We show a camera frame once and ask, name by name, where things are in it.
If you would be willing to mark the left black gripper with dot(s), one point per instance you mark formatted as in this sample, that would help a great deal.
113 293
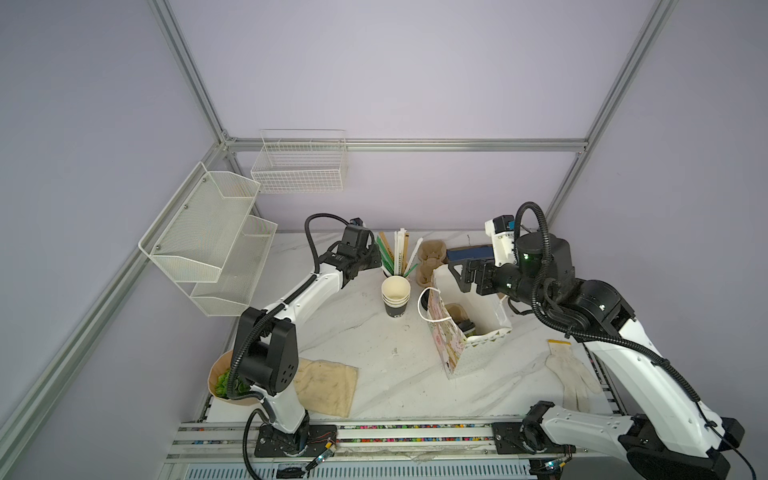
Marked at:
375 261

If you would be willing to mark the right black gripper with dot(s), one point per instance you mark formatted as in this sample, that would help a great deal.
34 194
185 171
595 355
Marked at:
483 270

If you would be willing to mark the single brown pulp cup carrier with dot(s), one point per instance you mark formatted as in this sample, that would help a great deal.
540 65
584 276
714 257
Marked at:
457 313

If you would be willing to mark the white paper gift bag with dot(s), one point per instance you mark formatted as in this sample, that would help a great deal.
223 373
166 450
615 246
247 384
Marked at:
460 355

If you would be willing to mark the black plastic cup lid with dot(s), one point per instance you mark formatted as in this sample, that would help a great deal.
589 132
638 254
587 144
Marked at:
424 299

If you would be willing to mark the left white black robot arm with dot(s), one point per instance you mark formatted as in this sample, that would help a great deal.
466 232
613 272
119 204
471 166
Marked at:
265 357

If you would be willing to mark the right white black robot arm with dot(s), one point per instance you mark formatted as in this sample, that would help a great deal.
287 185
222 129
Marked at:
675 436

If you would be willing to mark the bundle of wrapped straws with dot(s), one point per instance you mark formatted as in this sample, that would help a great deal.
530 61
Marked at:
399 252

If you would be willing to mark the stack of paper cups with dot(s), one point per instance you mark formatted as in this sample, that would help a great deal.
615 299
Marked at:
395 292

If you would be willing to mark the lower white mesh shelf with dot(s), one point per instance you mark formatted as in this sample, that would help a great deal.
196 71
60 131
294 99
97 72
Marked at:
232 294

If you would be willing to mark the white mesh shelf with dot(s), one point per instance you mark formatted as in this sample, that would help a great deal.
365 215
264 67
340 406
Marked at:
232 294
192 238

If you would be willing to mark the upper white mesh shelf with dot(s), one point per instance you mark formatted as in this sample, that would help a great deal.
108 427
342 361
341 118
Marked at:
192 238

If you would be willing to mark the brown bowl with greens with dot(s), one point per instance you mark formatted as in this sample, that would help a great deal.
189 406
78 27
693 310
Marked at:
218 378

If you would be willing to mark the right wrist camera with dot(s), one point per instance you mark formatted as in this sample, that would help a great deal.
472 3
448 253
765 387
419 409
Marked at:
500 230

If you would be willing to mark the white wire basket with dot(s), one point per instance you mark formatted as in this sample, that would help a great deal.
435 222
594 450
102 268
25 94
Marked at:
301 161

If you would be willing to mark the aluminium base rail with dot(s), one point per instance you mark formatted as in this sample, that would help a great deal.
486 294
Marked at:
417 439

